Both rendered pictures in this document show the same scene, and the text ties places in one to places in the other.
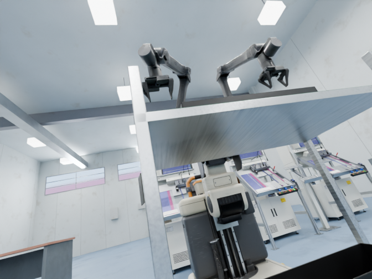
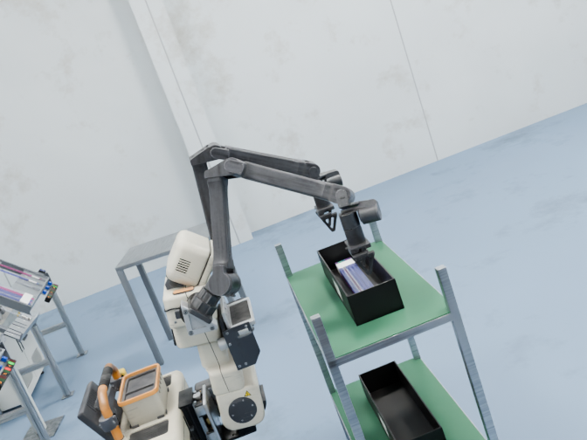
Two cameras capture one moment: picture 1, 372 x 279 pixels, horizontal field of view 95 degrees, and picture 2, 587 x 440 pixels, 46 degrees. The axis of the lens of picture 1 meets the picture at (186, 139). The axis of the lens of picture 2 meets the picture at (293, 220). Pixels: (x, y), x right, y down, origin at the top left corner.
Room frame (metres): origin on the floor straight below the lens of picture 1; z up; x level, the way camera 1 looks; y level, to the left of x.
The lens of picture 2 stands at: (0.41, 2.13, 1.94)
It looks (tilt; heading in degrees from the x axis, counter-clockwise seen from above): 15 degrees down; 279
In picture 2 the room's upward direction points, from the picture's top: 20 degrees counter-clockwise
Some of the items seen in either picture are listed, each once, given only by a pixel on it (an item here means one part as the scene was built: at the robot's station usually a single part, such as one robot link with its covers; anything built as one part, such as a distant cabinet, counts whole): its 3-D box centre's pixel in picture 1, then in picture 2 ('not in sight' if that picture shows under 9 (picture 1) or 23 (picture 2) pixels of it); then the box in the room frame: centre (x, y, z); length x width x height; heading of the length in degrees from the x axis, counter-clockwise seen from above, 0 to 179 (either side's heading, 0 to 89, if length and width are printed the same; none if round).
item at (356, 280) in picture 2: not in sight; (358, 283); (0.64, -0.28, 0.98); 0.51 x 0.07 x 0.03; 102
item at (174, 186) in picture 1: (184, 216); not in sight; (2.97, 0.33, 0.66); 1.01 x 0.73 x 1.31; 13
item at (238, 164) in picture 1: (217, 158); (235, 326); (1.12, -0.17, 0.99); 0.28 x 0.16 x 0.22; 102
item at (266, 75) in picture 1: (269, 79); (329, 219); (0.69, -0.46, 1.19); 0.07 x 0.07 x 0.09; 13
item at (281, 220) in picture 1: (265, 217); not in sight; (3.47, -1.03, 0.31); 0.70 x 0.65 x 0.62; 103
